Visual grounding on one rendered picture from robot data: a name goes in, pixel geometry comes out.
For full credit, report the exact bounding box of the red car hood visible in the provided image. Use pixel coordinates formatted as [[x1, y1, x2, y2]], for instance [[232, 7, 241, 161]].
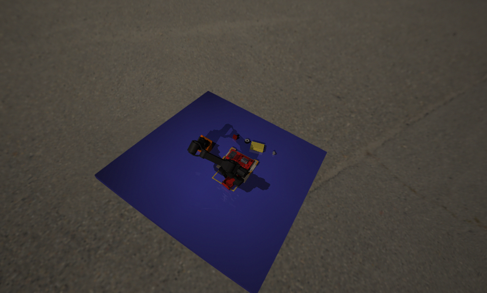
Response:
[[222, 177, 235, 190]]

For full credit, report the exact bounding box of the olive yellow rectangular block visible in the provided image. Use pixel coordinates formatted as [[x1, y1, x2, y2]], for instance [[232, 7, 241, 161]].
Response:
[[250, 141, 264, 152]]

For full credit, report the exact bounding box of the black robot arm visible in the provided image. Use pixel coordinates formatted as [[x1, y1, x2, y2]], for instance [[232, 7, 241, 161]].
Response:
[[187, 137, 248, 178]]

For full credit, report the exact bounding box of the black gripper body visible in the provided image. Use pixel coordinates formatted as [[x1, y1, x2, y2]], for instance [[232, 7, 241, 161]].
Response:
[[219, 166, 244, 186]]

